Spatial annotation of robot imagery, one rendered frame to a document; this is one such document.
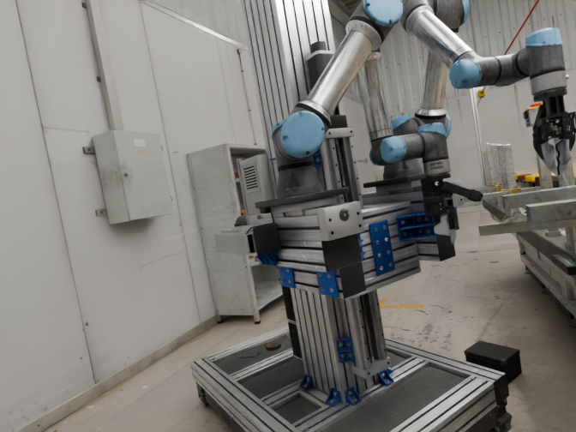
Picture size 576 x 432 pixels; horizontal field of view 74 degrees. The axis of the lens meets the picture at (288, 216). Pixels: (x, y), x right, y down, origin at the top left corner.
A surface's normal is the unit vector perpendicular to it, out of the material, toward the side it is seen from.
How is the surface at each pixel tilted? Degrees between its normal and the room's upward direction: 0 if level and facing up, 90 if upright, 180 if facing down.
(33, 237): 90
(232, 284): 90
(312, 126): 96
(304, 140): 96
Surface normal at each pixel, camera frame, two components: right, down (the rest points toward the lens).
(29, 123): 0.88, -0.12
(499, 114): -0.45, 0.13
